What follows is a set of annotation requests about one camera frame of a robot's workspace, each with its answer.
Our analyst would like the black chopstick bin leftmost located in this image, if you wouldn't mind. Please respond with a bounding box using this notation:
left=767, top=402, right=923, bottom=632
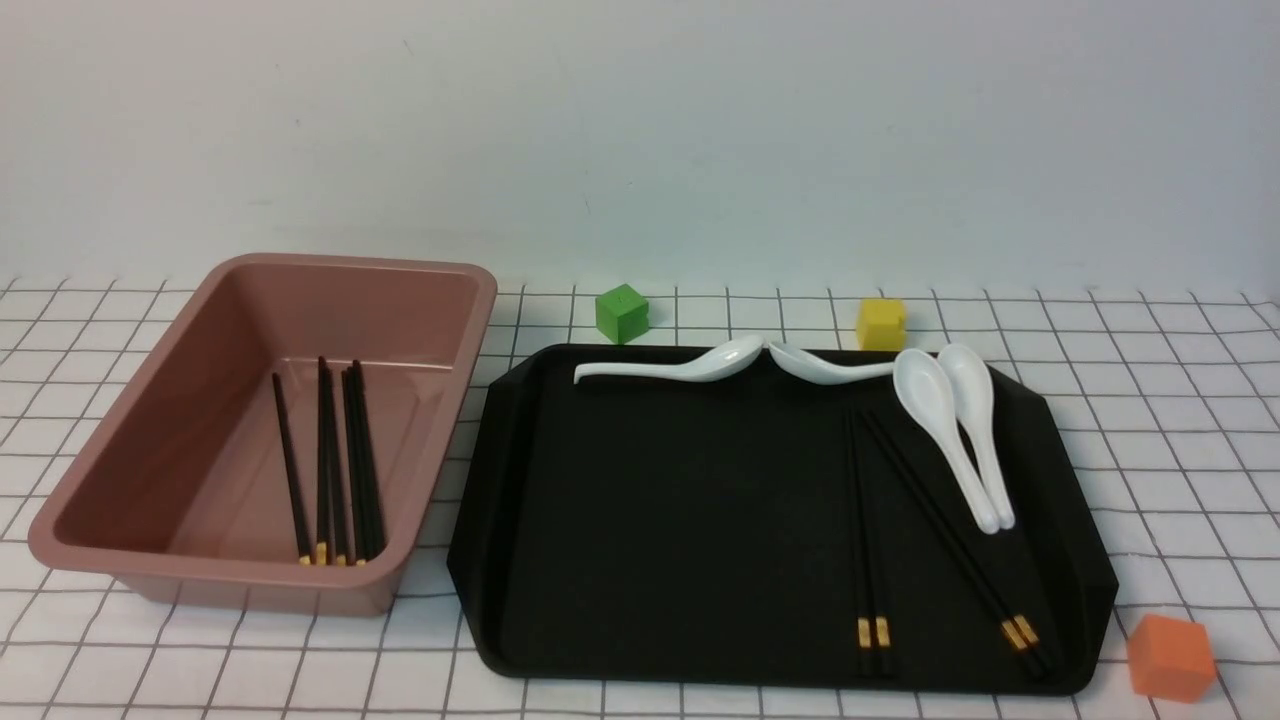
left=271, top=372, right=314, bottom=566

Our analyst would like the white spoon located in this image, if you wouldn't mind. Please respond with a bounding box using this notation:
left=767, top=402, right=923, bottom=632
left=768, top=341, right=895, bottom=386
left=892, top=348, right=1000, bottom=536
left=937, top=343, right=1016, bottom=530
left=573, top=334, right=765, bottom=384

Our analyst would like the black chopstick bin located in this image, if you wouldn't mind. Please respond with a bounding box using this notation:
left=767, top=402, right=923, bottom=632
left=340, top=366, right=369, bottom=566
left=315, top=356, right=332, bottom=566
left=271, top=372, right=314, bottom=566
left=319, top=357, right=349, bottom=566
left=349, top=359, right=387, bottom=560

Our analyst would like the white spoon centre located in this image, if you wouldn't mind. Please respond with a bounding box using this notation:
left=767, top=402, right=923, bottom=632
left=768, top=341, right=895, bottom=386

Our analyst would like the white spoon rear right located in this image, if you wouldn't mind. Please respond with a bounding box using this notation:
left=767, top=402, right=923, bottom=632
left=937, top=343, right=1016, bottom=530

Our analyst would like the white spoon front right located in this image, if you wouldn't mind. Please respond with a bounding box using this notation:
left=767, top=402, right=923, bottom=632
left=892, top=348, right=1000, bottom=536

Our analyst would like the pink plastic bin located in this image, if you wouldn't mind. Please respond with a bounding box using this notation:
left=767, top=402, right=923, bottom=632
left=28, top=252, right=497, bottom=616

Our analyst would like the black chopstick tray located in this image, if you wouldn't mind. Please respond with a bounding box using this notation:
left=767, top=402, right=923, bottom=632
left=844, top=411, right=877, bottom=678
left=860, top=410, right=1041, bottom=682
left=870, top=410, right=1056, bottom=676
left=851, top=411, right=896, bottom=678

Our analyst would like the white spoon far left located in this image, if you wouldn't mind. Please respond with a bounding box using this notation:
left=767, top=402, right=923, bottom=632
left=573, top=334, right=765, bottom=384

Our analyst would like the orange cube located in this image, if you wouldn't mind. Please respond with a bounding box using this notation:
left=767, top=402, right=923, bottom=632
left=1126, top=614, right=1217, bottom=703

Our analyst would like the black chopstick bin rightmost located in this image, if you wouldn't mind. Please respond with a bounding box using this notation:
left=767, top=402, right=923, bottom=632
left=349, top=359, right=387, bottom=560

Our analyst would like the yellow cube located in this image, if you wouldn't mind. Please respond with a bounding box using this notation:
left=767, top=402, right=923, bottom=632
left=856, top=297, right=908, bottom=354

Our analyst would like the green cube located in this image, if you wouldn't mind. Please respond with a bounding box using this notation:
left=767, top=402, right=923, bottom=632
left=595, top=284, right=650, bottom=345

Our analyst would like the black plastic tray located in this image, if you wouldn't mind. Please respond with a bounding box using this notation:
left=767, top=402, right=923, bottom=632
left=447, top=345, right=1120, bottom=696

